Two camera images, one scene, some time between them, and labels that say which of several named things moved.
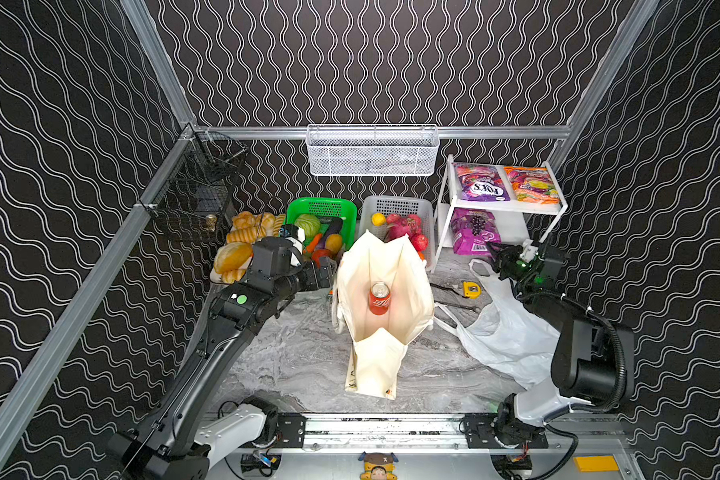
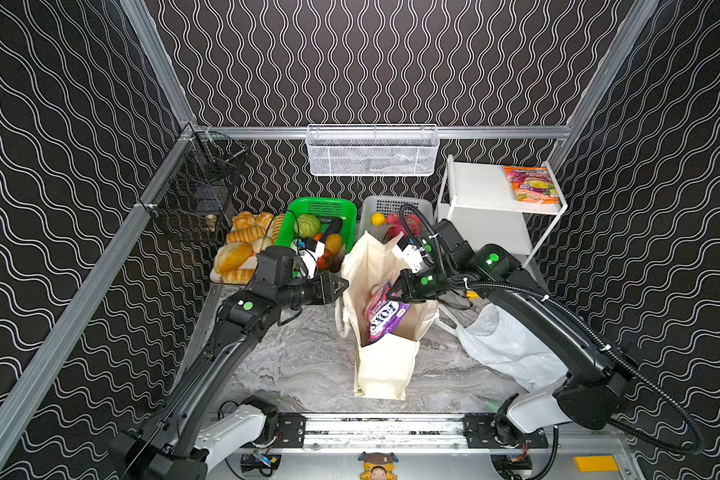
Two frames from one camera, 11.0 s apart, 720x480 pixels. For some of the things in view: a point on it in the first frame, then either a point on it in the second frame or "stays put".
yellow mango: [333, 243] stays put
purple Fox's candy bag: [479, 182] to [381, 313]
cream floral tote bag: [381, 340] stays put
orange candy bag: [533, 185] stays put
